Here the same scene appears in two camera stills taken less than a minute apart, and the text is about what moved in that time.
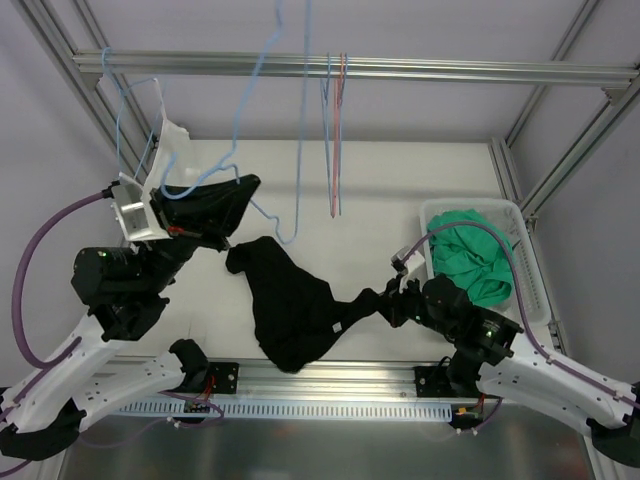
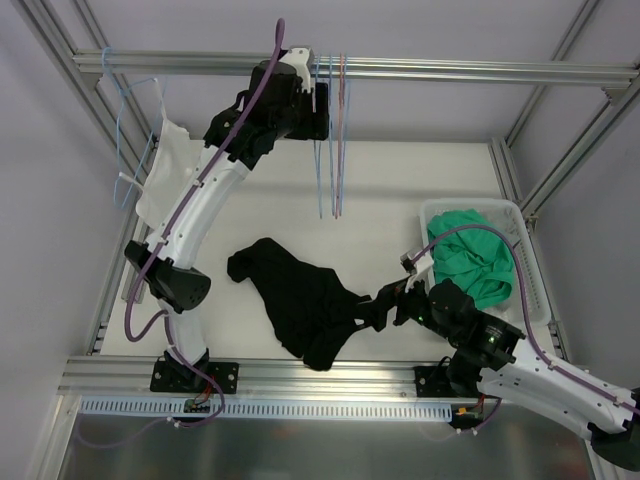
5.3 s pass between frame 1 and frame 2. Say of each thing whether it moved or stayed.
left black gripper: moved
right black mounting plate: stayed
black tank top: moved
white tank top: stayed
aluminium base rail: stayed
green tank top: stayed
